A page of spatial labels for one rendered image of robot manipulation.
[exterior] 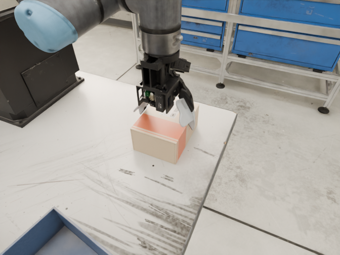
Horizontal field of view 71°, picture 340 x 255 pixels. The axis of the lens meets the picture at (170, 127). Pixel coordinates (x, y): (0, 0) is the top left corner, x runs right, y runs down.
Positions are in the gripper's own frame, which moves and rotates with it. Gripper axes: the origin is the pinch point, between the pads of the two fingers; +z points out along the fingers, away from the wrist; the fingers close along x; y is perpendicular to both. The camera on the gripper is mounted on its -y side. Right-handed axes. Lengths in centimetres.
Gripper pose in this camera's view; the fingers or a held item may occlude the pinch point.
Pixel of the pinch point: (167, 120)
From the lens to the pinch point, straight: 61.1
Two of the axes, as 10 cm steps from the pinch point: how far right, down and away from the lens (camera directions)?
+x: 9.1, 2.8, -3.1
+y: -4.2, 6.2, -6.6
